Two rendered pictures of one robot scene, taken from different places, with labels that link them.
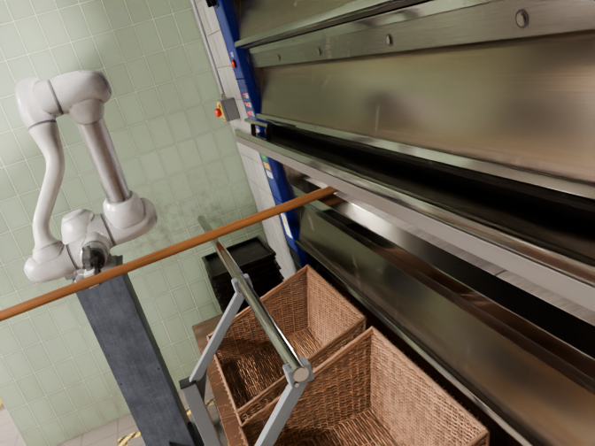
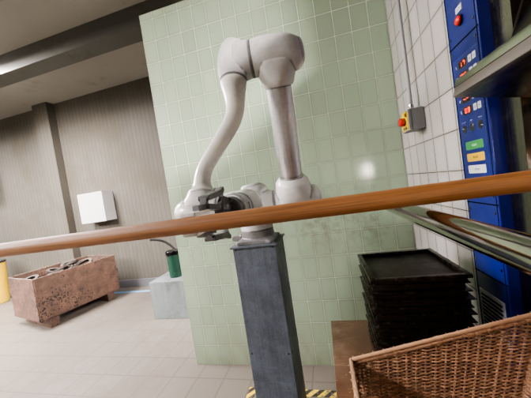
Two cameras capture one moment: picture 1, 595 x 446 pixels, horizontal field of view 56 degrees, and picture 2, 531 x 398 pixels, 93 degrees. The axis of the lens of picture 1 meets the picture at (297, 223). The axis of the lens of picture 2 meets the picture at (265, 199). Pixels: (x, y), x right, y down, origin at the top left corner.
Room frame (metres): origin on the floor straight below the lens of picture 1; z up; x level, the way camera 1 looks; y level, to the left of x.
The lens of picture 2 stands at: (1.24, 0.32, 1.24)
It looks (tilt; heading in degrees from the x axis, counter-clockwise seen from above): 2 degrees down; 26
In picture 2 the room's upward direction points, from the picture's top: 9 degrees counter-clockwise
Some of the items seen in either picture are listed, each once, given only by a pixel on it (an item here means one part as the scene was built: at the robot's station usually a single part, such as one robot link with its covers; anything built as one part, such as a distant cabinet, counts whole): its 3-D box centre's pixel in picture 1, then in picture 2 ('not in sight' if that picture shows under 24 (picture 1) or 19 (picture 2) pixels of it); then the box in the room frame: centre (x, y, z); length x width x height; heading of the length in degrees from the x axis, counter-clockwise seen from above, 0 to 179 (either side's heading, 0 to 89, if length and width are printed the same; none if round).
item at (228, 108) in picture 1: (227, 109); (412, 120); (2.68, 0.16, 1.46); 0.10 x 0.07 x 0.10; 13
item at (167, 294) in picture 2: not in sight; (186, 267); (3.57, 2.65, 0.42); 0.88 x 0.73 x 0.84; 12
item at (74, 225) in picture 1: (84, 234); (255, 205); (2.31, 0.88, 1.17); 0.18 x 0.16 x 0.22; 109
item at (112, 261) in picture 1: (90, 266); (254, 234); (2.30, 0.91, 1.03); 0.22 x 0.18 x 0.06; 102
